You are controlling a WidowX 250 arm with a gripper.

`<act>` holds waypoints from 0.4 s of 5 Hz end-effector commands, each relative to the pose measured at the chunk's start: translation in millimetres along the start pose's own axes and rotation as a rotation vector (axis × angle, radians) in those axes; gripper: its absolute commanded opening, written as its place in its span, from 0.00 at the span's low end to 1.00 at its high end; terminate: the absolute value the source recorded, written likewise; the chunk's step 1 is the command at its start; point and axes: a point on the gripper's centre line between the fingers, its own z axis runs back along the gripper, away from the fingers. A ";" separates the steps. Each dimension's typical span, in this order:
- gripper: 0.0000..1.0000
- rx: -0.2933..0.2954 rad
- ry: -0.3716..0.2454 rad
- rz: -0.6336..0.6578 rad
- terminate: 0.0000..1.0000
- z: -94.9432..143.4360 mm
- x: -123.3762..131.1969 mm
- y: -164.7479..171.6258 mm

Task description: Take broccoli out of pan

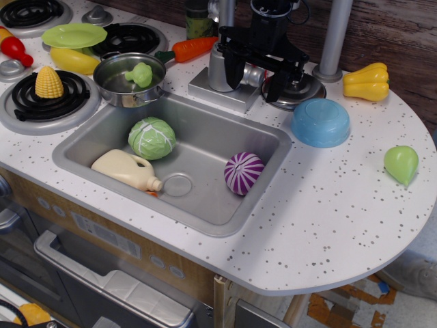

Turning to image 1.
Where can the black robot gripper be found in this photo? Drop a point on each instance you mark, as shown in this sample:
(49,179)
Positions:
(265,44)

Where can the green toy broccoli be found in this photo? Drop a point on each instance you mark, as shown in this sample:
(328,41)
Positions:
(141,75)

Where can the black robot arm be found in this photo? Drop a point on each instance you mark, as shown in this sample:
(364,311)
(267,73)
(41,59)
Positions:
(271,5)

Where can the small steel pan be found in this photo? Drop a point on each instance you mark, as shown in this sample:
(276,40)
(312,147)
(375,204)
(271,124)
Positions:
(114,78)

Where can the steel pot lid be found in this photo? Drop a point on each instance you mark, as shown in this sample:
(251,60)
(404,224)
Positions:
(296,92)

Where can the silver toy faucet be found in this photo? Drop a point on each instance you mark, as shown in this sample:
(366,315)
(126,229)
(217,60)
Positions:
(210,84)

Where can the grey vertical support pole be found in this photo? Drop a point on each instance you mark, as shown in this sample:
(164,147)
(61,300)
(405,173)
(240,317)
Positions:
(328,69)

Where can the green toy jar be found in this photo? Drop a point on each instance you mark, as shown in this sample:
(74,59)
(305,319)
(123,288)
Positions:
(198,22)

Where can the orange toy carrot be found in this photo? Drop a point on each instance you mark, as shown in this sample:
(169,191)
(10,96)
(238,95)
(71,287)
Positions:
(187,50)

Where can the blue upturned plastic bowl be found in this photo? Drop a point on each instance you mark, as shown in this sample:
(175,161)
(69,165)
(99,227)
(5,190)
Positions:
(321,123)

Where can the purple striped toy onion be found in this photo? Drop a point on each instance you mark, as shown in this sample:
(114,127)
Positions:
(242,171)

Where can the grey toy sink basin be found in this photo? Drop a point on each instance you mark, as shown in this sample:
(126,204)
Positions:
(194,188)

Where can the yellow toy bell pepper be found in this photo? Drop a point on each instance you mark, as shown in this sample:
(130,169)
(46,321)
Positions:
(369,83)

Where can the green toy cabbage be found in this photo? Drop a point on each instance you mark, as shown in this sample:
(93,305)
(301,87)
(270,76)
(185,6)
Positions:
(152,138)

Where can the cream toy milk jug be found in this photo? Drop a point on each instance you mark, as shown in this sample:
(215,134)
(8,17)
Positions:
(130,169)

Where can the silver stove knob back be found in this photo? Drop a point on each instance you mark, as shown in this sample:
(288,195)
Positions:
(97,16)

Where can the silver stove knob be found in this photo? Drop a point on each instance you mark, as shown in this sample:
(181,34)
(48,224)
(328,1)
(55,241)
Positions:
(13,70)
(97,16)

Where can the light green toy pear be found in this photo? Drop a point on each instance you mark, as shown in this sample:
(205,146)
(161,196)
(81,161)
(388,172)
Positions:
(401,162)

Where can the yellow toy banana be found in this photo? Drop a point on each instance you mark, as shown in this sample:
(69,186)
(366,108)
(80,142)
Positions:
(74,61)

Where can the light green plastic plate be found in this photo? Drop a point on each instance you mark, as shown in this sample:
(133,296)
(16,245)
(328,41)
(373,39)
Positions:
(74,36)

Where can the yellow toy corn cob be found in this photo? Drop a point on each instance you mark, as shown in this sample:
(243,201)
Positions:
(48,84)

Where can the front black stove burner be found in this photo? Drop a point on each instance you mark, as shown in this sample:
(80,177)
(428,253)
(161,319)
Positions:
(24,112)

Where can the back left stove burner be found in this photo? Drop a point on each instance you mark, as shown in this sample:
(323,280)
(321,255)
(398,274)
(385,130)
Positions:
(30,19)

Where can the red toy ketchup bottle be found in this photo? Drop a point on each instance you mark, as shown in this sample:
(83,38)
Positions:
(12,47)

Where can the silver stove knob left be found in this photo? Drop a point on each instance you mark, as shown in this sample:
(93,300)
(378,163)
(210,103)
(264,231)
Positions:
(13,70)

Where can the yellow toy on floor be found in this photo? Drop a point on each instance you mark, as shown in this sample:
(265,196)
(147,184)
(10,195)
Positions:
(34,314)

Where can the silver oven door handle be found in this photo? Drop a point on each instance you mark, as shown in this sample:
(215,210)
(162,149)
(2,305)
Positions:
(110,296)

